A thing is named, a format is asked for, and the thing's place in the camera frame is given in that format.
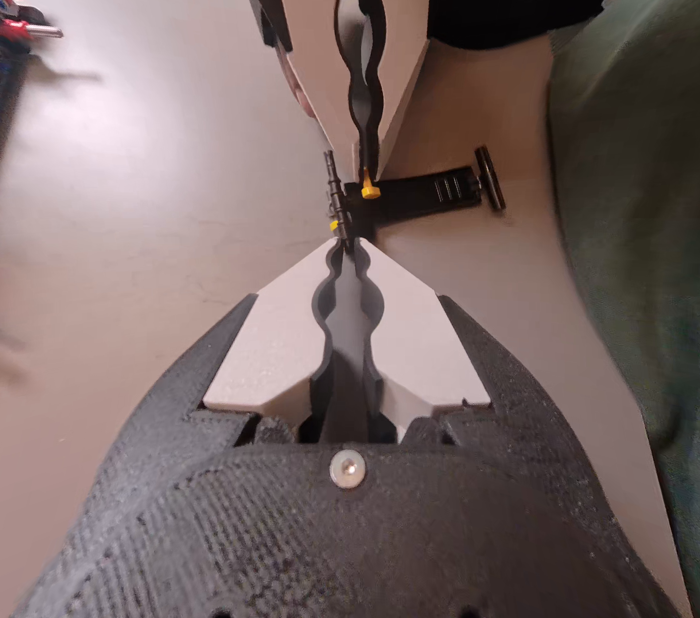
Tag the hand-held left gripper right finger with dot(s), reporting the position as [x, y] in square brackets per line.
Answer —
[432, 355]

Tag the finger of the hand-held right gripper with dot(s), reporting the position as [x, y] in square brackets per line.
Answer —
[407, 0]
[306, 0]

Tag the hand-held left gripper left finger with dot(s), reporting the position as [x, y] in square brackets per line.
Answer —
[268, 355]

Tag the black curved lego panel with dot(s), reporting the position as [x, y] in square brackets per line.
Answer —
[426, 197]

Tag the lego car chassis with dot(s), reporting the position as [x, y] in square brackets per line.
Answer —
[16, 11]

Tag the person's right hand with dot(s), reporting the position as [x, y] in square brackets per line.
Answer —
[299, 88]

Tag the person's green sweatshirt torso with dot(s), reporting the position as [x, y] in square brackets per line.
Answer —
[629, 191]

